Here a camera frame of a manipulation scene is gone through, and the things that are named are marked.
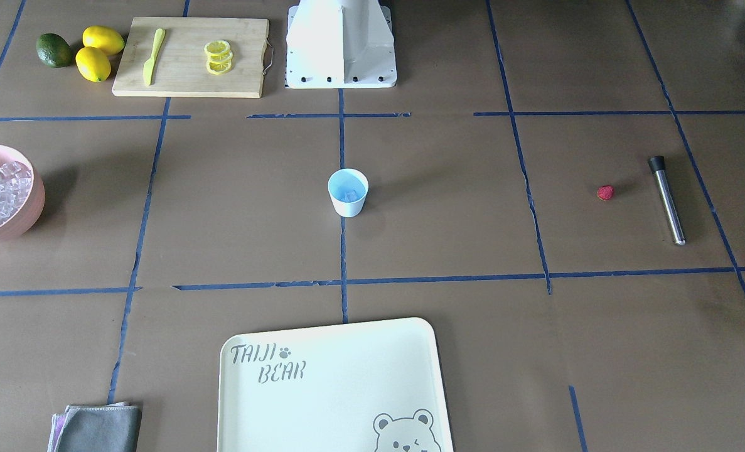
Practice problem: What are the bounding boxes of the steel muddler black tip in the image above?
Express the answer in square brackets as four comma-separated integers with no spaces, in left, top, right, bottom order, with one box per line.
[647,156,687,246]

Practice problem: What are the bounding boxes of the light blue cup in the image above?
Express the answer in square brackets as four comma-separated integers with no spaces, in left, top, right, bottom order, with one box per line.
[327,168,370,218]

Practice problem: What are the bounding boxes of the pink bowl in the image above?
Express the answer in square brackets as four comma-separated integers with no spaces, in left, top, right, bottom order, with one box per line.
[0,145,45,244]

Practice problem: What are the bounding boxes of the green avocado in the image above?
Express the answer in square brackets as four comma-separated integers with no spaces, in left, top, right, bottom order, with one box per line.
[35,33,73,68]

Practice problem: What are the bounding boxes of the yellow lemon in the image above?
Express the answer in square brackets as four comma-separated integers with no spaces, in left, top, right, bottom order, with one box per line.
[75,46,112,83]
[82,25,126,57]

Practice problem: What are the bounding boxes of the yellow plastic knife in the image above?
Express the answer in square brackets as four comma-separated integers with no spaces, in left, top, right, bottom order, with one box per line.
[142,28,166,87]

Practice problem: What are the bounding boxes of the wooden cutting board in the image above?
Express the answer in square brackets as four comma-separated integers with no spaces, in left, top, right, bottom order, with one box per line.
[112,17,270,99]

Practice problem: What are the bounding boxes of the lemon slices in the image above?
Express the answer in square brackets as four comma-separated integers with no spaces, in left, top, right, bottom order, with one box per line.
[203,40,233,75]

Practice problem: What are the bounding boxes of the folded grey cloth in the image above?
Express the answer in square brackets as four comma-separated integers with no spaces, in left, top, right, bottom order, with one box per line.
[47,402,142,451]

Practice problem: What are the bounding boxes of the cream bear tray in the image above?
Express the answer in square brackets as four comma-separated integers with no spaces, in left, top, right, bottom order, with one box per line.
[217,317,454,451]

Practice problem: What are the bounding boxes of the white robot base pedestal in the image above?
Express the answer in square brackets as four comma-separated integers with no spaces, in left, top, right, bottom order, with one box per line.
[286,1,398,89]

